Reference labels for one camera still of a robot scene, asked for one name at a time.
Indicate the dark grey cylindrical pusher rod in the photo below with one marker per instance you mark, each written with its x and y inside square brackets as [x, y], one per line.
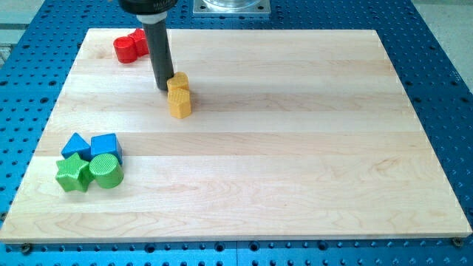
[157, 39]

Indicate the red star block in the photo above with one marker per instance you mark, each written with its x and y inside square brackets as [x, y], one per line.
[139, 38]

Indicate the red circle block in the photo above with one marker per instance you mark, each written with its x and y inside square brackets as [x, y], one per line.
[125, 49]

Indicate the green star block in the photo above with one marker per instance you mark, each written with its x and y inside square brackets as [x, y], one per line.
[73, 174]

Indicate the yellow heart block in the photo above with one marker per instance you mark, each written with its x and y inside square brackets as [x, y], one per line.
[178, 81]

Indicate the yellow hexagon block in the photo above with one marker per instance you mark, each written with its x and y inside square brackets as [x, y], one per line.
[179, 101]

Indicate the blue cube block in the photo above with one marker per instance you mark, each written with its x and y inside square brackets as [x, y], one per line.
[107, 144]

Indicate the blue triangle block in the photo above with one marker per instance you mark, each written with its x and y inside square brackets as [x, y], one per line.
[76, 144]

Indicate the green cylinder block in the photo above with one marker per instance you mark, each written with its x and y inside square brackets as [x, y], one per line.
[106, 170]

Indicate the light wooden board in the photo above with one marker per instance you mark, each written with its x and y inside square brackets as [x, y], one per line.
[294, 134]

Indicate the left board clamp screw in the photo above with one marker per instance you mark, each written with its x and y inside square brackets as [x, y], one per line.
[26, 248]

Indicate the board clamp screw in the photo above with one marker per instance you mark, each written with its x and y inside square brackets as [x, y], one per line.
[457, 242]
[26, 248]

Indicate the right board clamp screw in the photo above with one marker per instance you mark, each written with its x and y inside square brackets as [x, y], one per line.
[457, 242]

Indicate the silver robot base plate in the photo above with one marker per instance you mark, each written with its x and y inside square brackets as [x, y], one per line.
[231, 7]

